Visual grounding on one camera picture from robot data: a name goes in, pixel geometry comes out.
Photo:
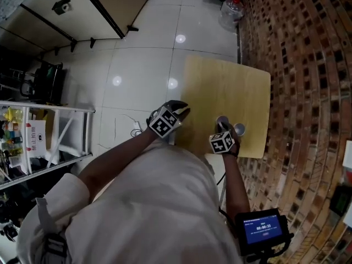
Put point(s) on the black device blue screen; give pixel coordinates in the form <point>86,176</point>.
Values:
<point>262,230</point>

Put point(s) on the small black birdhouse box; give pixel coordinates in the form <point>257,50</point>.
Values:
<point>61,6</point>

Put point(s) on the cream partition panel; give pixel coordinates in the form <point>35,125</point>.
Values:
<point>82,18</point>
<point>35,32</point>

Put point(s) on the person's right forearm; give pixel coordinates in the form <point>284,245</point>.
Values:
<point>236,186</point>

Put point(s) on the person's white shirt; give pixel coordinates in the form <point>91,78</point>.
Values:
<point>148,208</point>

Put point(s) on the blank white paper sheet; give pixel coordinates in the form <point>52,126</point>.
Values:
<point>347,219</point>

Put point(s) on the white wall switch box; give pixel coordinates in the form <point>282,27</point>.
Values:
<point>347,154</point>

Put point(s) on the white power strip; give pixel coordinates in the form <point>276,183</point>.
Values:
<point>137,126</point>

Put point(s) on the clear water jug red cap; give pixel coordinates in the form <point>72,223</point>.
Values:
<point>231,14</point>

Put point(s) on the person's right hand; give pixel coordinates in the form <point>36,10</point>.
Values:
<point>235,143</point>

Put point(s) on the white metal shelf rack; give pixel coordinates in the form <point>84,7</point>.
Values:
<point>63,107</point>

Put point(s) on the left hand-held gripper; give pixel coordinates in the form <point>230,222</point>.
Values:
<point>163,122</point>

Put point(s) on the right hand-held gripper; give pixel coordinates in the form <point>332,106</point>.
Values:
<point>221,142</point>

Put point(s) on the pile of colourful small items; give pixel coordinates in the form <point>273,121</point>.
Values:
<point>11,131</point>

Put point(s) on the person's left forearm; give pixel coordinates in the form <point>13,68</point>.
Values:
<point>115,164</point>

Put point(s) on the white sign red print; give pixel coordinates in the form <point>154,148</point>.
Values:
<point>36,139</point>

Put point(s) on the black wall display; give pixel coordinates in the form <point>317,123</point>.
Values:
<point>340,201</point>

